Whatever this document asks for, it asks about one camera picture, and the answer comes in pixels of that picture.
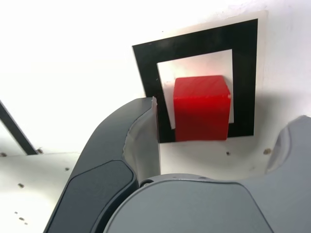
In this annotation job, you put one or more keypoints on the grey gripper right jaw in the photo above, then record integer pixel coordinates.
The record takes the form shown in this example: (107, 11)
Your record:
(194, 208)

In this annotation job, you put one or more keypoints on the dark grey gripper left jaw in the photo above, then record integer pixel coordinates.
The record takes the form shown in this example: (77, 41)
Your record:
(97, 170)

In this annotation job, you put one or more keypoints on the red cube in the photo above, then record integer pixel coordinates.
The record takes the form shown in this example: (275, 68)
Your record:
(201, 114)

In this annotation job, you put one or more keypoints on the black tape square outline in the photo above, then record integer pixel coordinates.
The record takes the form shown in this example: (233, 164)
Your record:
(244, 72)

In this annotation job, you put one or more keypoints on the black tape strip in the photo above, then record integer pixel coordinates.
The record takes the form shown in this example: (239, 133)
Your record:
(17, 131)

